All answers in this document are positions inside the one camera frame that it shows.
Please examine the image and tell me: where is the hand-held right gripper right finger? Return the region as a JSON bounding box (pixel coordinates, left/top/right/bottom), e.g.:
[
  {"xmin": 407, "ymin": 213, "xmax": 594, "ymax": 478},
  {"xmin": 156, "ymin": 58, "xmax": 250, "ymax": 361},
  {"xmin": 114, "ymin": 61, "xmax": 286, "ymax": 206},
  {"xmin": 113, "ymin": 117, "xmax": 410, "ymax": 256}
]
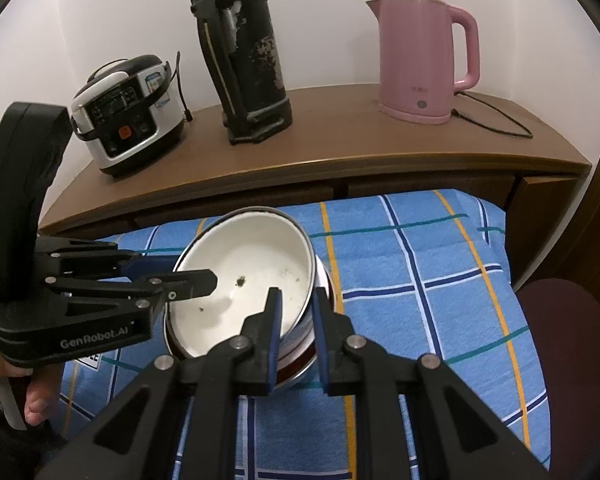
[{"xmin": 312, "ymin": 287, "xmax": 551, "ymax": 480}]

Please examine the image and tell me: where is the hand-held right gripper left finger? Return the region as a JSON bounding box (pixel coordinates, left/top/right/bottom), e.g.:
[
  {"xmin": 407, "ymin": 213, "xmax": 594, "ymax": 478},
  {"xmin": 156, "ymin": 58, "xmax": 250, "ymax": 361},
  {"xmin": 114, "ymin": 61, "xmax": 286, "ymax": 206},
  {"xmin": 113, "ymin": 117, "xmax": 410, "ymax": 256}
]
[{"xmin": 35, "ymin": 287, "xmax": 283, "ymax": 480}]

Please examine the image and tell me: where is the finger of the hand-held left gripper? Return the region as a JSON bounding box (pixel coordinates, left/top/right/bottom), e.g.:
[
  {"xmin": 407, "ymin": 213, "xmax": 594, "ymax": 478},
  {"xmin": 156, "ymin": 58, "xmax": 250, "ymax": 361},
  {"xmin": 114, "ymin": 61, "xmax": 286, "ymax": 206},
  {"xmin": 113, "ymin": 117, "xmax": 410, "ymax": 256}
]
[
  {"xmin": 125, "ymin": 269, "xmax": 220, "ymax": 302},
  {"xmin": 115, "ymin": 252, "xmax": 181, "ymax": 278}
]

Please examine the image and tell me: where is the stainless steel bowl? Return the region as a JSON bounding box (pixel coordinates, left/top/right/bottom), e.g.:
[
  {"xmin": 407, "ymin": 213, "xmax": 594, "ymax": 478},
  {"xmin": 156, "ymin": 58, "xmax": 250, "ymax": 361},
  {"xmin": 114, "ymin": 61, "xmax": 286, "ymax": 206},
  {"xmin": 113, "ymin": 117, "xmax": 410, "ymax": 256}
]
[{"xmin": 162, "ymin": 210, "xmax": 338, "ymax": 391}]

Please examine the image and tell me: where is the white dark-rimmed bowl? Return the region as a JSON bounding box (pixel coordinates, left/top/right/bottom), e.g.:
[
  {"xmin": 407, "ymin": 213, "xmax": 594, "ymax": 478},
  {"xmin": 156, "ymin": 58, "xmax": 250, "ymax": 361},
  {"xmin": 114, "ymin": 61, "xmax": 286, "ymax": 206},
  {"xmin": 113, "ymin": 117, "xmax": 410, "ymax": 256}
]
[{"xmin": 171, "ymin": 208, "xmax": 315, "ymax": 359}]

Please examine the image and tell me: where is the person's left hand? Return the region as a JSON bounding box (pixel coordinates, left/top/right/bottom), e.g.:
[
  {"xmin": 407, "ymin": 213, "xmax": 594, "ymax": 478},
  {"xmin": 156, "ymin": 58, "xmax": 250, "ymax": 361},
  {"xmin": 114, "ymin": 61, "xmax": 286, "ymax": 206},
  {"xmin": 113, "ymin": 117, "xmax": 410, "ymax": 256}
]
[{"xmin": 0, "ymin": 345, "xmax": 63, "ymax": 428}]

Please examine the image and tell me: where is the white black rice cooker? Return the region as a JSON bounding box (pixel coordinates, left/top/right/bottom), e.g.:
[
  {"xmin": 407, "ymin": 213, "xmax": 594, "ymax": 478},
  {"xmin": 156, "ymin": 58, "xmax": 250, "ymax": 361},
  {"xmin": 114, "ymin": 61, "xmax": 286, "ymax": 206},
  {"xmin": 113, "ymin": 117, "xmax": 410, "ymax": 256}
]
[{"xmin": 70, "ymin": 54, "xmax": 187, "ymax": 178}]

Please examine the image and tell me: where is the blue plaid cloth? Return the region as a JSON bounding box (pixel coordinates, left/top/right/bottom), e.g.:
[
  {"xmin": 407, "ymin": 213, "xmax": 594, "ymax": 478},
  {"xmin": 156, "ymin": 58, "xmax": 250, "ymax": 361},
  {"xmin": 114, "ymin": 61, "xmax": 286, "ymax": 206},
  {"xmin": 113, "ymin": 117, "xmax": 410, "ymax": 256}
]
[{"xmin": 55, "ymin": 187, "xmax": 553, "ymax": 480}]

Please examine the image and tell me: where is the brown wooden cabinet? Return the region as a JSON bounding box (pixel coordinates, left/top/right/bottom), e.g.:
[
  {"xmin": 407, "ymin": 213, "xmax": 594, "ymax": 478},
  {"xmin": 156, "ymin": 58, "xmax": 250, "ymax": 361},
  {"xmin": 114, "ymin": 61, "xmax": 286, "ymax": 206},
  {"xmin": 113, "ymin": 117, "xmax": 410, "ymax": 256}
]
[{"xmin": 37, "ymin": 82, "xmax": 593, "ymax": 241}]

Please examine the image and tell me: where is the black thermos flask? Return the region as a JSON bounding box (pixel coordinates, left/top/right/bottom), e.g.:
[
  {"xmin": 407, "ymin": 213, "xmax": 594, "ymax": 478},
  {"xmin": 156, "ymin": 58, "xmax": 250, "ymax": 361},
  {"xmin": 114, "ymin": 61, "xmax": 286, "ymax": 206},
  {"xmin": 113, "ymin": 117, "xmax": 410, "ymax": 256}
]
[{"xmin": 186, "ymin": 0, "xmax": 294, "ymax": 146}]

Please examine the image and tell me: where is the maroon chair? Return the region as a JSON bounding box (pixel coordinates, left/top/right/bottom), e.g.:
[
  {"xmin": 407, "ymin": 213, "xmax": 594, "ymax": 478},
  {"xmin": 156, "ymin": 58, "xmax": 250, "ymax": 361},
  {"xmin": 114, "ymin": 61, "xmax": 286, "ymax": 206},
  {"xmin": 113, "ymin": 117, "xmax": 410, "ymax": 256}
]
[{"xmin": 515, "ymin": 277, "xmax": 600, "ymax": 480}]

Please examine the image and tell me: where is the pink electric kettle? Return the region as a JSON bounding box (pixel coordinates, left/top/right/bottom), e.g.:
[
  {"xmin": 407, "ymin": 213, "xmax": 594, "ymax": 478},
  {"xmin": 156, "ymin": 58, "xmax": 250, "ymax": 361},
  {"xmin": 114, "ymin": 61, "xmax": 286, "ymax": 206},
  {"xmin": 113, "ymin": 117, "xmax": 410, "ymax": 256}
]
[{"xmin": 365, "ymin": 0, "xmax": 482, "ymax": 125}]

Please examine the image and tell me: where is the black rice cooker cord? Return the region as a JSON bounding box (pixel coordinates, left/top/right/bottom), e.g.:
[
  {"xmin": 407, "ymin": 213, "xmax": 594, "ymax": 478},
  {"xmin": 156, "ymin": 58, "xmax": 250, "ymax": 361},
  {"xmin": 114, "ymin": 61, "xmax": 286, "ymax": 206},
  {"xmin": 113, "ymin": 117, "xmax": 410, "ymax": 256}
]
[{"xmin": 172, "ymin": 50, "xmax": 196, "ymax": 122}]

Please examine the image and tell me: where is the black kettle cable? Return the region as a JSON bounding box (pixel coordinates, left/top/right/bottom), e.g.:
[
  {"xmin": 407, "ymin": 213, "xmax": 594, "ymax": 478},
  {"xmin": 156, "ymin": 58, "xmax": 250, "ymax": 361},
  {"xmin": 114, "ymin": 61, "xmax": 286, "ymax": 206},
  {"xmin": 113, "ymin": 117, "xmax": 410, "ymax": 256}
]
[{"xmin": 450, "ymin": 91, "xmax": 535, "ymax": 139}]

